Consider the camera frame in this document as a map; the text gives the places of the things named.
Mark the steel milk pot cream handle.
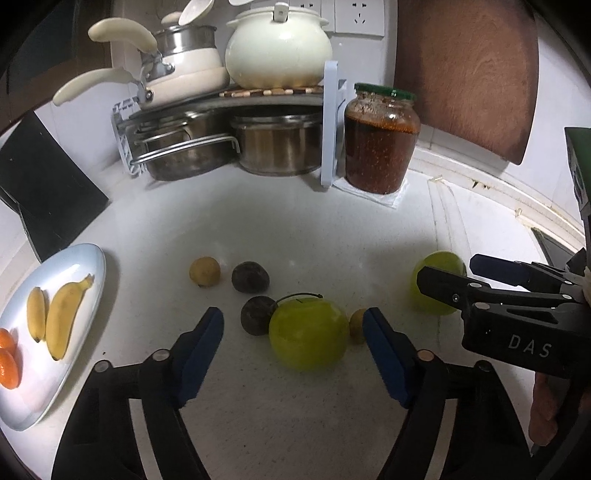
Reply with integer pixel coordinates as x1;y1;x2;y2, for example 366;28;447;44
88;17;215;56

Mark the right hand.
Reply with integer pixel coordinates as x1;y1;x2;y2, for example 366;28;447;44
528;373;560;446

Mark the dark passion fruit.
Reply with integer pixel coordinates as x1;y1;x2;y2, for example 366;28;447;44
231;261;270;294
240;296;277;336

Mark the large yellow banana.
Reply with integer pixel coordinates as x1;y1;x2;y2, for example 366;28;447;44
45;274;94;361

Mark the small stainless steel pot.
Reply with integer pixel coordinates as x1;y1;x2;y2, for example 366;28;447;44
230;108;322;176

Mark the orange mandarin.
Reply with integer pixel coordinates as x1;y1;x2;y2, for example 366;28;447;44
0;328;17;354
0;348;20;390

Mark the small yellow banana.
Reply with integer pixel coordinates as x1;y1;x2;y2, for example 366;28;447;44
27;287;47;343

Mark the white ladle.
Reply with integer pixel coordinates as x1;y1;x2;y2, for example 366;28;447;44
177;0;214;26

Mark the black knife block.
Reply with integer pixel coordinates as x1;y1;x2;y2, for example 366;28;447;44
1;112;108;262

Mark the glass jar red sauce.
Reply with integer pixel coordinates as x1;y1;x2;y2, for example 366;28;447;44
344;83;421;194

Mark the wooden bead trivet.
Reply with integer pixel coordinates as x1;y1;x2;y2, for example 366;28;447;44
218;86;324;98

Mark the large stainless steel pot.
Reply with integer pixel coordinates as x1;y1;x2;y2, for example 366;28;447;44
129;110;240;181

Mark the white wall socket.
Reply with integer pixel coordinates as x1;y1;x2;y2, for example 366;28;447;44
290;0;386;38

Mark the light blue oval plate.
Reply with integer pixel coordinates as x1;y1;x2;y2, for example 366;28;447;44
1;243;106;431

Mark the brown wooden cutting board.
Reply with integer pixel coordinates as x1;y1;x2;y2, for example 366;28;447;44
394;1;539;164

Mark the white metal pot rack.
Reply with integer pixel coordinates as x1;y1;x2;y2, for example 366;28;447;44
111;61;346;188

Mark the green apple with stem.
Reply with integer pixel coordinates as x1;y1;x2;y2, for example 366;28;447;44
269;294;349;372

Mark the white folded napkin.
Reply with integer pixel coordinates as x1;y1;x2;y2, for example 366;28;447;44
332;178;409;210

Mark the cream ceramic pot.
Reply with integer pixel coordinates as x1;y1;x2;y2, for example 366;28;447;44
224;2;332;89

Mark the cream saucepan with handle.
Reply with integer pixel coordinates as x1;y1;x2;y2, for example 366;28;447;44
52;47;230;110

